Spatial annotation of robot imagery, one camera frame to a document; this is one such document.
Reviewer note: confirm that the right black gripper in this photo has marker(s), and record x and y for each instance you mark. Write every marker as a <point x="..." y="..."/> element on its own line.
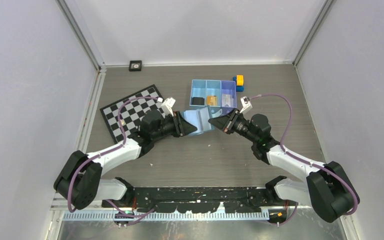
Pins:
<point x="226" y="123"/>

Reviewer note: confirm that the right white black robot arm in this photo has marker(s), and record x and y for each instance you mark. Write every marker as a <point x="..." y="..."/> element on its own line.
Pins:
<point x="323" y="186"/>

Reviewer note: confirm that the black white chessboard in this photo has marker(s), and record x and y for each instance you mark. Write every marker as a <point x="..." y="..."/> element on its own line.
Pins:
<point x="131" y="109"/>

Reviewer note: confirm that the clear item in tray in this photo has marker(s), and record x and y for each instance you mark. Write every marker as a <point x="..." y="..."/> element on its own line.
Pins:
<point x="227" y="100"/>

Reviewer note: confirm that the small black square box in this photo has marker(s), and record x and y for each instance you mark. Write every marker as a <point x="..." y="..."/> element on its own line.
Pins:
<point x="135" y="66"/>

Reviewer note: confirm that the orange card in tray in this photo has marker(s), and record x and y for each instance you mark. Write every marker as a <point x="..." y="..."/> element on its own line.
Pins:
<point x="212" y="100"/>

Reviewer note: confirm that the blue and orange toy block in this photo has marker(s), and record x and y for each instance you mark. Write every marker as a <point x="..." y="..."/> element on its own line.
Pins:
<point x="239" y="83"/>

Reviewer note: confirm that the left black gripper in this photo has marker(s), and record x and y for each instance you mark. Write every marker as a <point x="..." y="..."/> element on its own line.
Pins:
<point x="181" y="127"/>

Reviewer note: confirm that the blue compartment organizer tray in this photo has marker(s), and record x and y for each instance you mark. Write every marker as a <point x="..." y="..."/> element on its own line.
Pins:
<point x="210" y="87"/>

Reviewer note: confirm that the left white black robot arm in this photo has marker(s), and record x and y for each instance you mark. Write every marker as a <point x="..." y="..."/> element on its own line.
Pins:
<point x="80" y="180"/>

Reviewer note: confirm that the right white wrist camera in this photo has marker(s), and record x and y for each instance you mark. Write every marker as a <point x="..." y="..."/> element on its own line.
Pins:
<point x="246" y="105"/>

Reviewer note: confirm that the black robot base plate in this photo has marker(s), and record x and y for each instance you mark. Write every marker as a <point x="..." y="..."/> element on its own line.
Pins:
<point x="200" y="200"/>

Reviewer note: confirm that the black item in tray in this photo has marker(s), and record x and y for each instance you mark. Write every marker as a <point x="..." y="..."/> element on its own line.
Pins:
<point x="197" y="101"/>

